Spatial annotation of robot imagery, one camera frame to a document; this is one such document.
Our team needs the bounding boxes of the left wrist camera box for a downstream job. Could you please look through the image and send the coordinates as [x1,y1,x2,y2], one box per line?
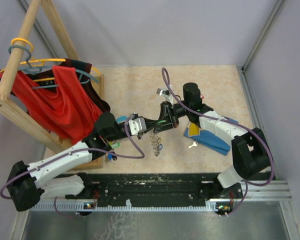
[128,117,147,136]

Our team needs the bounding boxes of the steel key ring disc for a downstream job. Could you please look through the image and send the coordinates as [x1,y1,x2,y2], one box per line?
[149,134,163,157]

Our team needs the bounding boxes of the wooden clothes rack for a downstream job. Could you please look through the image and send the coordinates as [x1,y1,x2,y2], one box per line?
[0,0,107,172]

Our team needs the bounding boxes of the teal clothes hanger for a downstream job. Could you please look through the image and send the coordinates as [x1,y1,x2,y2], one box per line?
[0,44,101,94]

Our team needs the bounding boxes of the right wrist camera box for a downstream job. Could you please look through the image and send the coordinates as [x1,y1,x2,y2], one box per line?
[156,88,174,104]

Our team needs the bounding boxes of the red shirt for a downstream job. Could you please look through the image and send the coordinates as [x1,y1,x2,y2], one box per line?
[12,65,104,144]

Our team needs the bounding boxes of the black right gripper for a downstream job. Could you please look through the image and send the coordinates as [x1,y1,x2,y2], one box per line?
[153,101,191,135]

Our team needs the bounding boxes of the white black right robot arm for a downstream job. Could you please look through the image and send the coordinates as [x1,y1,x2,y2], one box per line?
[156,82,274,198]

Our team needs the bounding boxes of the loose silver key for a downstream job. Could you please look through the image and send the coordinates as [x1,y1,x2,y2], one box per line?
[188,141,199,149]

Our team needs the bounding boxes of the blue handled key ring disc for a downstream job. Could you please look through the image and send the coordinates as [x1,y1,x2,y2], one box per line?
[116,115,127,124]

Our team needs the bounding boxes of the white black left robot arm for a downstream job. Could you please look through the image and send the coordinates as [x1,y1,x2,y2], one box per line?
[3,112,168,212]

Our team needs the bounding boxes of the yellow clothes hanger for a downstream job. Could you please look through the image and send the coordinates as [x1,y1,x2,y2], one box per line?
[1,37,102,82]

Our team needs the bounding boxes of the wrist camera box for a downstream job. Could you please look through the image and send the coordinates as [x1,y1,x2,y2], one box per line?
[128,117,147,136]
[156,88,174,104]

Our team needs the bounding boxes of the yellow blue cartoon cloth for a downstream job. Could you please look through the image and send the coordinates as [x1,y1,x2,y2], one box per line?
[183,122,231,156]

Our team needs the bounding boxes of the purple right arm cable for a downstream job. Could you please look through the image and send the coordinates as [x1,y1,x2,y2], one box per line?
[161,67,276,217]

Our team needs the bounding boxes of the aluminium frame rail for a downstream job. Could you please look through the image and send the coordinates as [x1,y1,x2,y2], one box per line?
[243,0,300,233]

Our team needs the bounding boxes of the key tag bunch on blue disc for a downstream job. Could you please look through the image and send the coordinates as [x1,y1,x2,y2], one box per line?
[104,141,121,163]

